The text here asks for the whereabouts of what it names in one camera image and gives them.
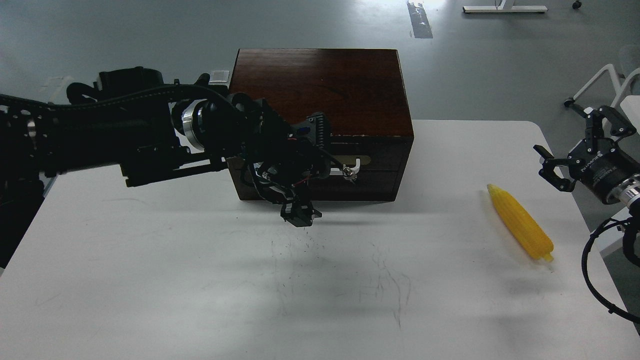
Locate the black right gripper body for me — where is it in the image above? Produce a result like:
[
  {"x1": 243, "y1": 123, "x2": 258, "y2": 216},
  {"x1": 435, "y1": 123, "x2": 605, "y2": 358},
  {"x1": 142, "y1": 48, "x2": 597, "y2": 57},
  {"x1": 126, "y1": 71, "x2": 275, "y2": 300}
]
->
[{"x1": 567, "y1": 137, "x2": 640, "y2": 205}]

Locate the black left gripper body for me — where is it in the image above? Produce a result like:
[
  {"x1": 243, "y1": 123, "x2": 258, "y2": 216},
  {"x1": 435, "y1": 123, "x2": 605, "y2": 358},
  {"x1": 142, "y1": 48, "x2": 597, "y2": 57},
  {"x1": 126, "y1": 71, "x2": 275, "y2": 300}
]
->
[{"x1": 198, "y1": 92, "x2": 330, "y2": 188}]

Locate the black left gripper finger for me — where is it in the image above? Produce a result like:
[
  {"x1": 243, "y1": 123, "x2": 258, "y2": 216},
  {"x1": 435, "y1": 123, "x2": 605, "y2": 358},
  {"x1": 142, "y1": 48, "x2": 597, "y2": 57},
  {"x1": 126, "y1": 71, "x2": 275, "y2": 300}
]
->
[{"x1": 253, "y1": 171, "x2": 323, "y2": 228}]

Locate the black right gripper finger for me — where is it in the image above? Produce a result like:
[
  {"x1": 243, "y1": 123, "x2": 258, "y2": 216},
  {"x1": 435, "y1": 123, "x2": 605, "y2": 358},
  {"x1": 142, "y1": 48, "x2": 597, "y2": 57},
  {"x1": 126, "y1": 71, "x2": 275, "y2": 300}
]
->
[
  {"x1": 570, "y1": 104, "x2": 637, "y2": 142},
  {"x1": 533, "y1": 145, "x2": 577, "y2": 193}
]

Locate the dark wooden drawer white handle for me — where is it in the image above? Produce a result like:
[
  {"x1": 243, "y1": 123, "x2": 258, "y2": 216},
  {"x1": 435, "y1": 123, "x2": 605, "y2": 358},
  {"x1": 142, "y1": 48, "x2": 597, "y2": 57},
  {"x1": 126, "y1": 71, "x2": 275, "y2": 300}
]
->
[{"x1": 320, "y1": 140, "x2": 404, "y2": 183}]

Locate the yellow corn cob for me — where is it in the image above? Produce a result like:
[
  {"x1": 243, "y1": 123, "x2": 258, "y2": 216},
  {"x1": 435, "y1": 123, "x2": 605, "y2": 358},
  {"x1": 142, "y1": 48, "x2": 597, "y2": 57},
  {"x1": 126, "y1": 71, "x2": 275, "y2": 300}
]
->
[{"x1": 486, "y1": 183, "x2": 554, "y2": 262}]

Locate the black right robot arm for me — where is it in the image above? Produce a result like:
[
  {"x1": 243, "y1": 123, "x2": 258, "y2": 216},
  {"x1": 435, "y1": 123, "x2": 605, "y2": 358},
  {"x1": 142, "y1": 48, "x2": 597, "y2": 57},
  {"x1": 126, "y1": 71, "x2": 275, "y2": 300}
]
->
[{"x1": 534, "y1": 97, "x2": 640, "y2": 324}]

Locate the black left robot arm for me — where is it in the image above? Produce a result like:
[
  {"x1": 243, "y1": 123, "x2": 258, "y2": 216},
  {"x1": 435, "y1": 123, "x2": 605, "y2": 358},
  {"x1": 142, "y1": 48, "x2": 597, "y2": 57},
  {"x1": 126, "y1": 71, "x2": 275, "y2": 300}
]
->
[{"x1": 1, "y1": 66, "x2": 339, "y2": 269}]

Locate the dark wooden drawer cabinet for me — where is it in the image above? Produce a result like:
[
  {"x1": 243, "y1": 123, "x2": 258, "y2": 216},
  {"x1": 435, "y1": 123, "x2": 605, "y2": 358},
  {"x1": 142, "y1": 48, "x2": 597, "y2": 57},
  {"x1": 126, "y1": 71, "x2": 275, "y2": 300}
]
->
[{"x1": 229, "y1": 48, "x2": 415, "y2": 202}]

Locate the white table base far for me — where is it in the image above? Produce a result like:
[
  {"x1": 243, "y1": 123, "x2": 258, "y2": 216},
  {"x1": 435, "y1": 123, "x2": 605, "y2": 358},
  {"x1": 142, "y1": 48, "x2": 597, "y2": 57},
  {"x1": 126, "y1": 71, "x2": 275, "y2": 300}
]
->
[{"x1": 462, "y1": 0, "x2": 548, "y2": 14}]

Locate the grey floor tape strip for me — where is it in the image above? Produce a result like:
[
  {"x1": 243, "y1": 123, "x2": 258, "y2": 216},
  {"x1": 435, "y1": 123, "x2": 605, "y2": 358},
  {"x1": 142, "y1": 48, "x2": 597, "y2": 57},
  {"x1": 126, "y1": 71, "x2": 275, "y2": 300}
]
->
[{"x1": 406, "y1": 1, "x2": 434, "y2": 39}]

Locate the white chair frame with casters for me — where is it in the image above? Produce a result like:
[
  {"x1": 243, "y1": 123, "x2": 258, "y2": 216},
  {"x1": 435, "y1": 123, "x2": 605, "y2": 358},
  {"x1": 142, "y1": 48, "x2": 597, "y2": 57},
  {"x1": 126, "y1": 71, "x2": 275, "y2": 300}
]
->
[{"x1": 562, "y1": 63, "x2": 640, "y2": 126}]

